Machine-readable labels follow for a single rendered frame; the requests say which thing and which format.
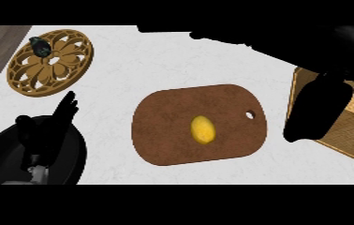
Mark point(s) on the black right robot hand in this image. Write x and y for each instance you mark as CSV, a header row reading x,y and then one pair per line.
x,y
318,110

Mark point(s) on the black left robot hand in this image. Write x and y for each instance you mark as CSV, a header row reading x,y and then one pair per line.
x,y
48,135

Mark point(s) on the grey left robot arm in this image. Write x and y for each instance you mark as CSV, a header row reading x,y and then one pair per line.
x,y
39,175

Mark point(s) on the tan wicker basket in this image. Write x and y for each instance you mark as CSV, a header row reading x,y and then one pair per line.
x,y
343,141

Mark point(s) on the yellow lemon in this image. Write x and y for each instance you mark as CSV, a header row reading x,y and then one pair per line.
x,y
204,130

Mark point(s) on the brown wooden cutting board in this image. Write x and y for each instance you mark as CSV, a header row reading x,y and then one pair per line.
x,y
170,125

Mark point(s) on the round carved wooden trivet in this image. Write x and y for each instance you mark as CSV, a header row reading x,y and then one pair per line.
x,y
70,58

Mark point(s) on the dark green avocado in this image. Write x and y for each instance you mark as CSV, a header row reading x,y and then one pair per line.
x,y
40,47

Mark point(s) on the grey brown slab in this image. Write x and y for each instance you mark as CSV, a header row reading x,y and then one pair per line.
x,y
9,39

